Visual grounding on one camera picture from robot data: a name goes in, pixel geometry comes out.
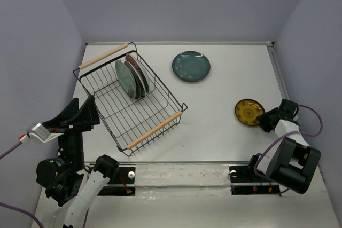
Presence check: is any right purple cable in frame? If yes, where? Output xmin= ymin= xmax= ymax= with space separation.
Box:
xmin=253 ymin=105 xmax=324 ymax=194

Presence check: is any small yellow patterned dish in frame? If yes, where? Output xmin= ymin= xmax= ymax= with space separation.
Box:
xmin=234 ymin=98 xmax=266 ymax=127

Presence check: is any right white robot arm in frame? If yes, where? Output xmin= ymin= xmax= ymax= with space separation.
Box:
xmin=246 ymin=99 xmax=323 ymax=194

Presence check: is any light green flower plate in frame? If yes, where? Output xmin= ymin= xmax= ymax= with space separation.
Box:
xmin=115 ymin=60 xmax=137 ymax=98

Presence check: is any red and teal floral plate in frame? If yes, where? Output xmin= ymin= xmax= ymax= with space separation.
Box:
xmin=126 ymin=54 xmax=151 ymax=94

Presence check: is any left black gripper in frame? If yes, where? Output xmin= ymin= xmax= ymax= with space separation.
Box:
xmin=44 ymin=93 xmax=102 ymax=170

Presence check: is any purple cable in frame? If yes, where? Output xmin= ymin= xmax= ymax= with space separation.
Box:
xmin=253 ymin=105 xmax=324 ymax=194
xmin=0 ymin=138 xmax=43 ymax=228

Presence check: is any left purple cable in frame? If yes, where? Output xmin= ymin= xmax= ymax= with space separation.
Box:
xmin=0 ymin=138 xmax=43 ymax=228

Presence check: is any white orange sunburst plate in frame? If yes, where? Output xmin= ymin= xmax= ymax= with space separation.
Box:
xmin=124 ymin=60 xmax=146 ymax=98

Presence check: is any small blue patterned dish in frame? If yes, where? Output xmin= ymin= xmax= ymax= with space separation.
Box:
xmin=134 ymin=77 xmax=143 ymax=99

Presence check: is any black wire dish rack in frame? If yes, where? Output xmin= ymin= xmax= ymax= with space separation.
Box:
xmin=73 ymin=42 xmax=188 ymax=157

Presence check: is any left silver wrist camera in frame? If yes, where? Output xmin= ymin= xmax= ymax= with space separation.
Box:
xmin=18 ymin=123 xmax=61 ymax=144

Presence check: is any dark teal speckled plate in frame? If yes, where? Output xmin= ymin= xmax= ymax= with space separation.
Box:
xmin=172 ymin=51 xmax=211 ymax=83

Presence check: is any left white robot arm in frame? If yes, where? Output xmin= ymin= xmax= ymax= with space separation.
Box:
xmin=36 ymin=96 xmax=119 ymax=227

